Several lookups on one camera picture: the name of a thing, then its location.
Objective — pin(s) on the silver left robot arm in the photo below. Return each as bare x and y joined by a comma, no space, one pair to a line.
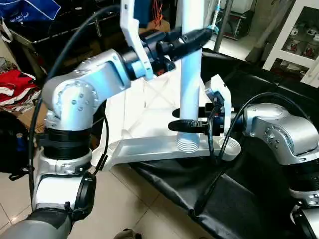
75,109

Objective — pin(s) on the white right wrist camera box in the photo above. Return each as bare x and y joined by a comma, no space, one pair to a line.
219,99

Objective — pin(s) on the black work mat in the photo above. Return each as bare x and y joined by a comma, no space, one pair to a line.
259,199

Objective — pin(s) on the white drawer cabinet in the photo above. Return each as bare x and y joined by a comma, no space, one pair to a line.
294,35

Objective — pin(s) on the white plastic table top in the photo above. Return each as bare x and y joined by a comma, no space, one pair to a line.
144,147

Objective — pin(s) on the red cloth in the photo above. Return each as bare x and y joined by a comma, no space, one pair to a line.
17,87

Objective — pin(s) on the light blue hanger hook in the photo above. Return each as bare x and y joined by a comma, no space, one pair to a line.
215,22

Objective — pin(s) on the white plastic table leg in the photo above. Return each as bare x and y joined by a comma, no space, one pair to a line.
190,89

